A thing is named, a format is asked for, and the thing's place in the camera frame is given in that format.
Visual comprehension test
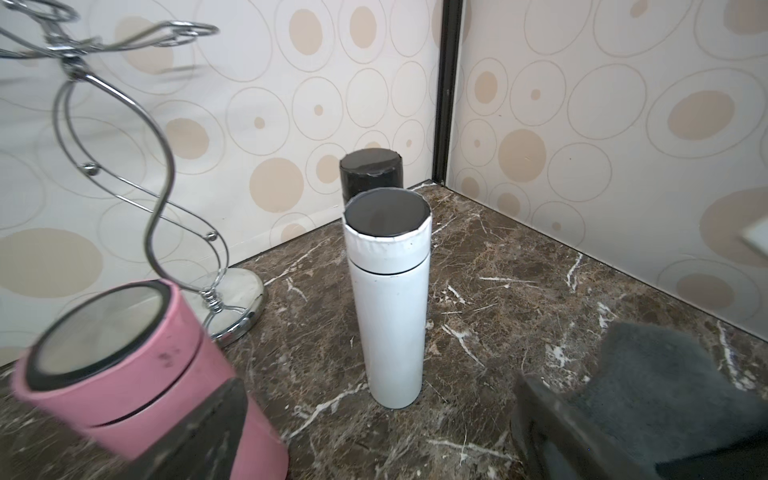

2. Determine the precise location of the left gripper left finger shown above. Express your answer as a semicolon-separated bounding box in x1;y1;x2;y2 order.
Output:
122;378;248;479

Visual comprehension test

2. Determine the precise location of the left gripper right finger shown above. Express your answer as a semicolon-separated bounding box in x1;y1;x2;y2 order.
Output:
514;375;658;479

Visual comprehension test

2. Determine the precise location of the grey wiping cloth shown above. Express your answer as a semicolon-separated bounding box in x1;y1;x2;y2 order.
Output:
566;323;767;471

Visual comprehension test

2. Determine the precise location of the pink thermos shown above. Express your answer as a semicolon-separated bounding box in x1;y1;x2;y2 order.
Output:
11;279;289;479

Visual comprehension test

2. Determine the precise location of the white thermos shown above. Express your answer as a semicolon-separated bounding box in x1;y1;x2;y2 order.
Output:
342;187;432;409

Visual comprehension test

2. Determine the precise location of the black thermos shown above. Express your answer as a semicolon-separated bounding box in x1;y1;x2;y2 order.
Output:
339;148;404;204

